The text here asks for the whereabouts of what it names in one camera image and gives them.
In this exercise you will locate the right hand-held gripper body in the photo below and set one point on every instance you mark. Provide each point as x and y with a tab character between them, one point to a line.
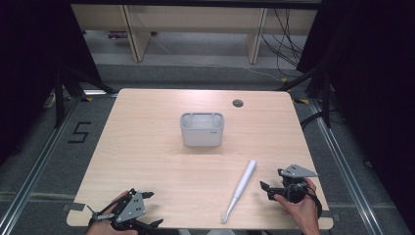
295	171

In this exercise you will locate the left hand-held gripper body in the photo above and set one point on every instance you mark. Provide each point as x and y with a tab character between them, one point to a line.
132	207

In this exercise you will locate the white electric toothbrush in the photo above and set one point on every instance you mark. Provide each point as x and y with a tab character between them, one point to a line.
243	184

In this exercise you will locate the white plastic holder box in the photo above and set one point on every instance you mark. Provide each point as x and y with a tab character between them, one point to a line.
202	137

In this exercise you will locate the person's left hand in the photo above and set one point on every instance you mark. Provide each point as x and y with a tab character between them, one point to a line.
101	230

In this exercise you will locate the person's right hand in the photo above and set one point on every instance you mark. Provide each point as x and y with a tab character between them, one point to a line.
305	213

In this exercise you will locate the yellow black floor tape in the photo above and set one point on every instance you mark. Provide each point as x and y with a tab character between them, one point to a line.
86	99
301	101

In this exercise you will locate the black metal stand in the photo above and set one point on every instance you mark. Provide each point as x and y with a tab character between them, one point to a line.
326	98
59	101

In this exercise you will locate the black curtain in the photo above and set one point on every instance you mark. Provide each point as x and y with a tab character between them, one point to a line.
29	65
372	81

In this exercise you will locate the beige wooden furniture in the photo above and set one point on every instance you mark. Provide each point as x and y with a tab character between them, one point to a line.
195	18

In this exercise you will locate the metal floor rail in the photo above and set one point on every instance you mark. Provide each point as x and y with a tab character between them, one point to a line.
345	169
36	169

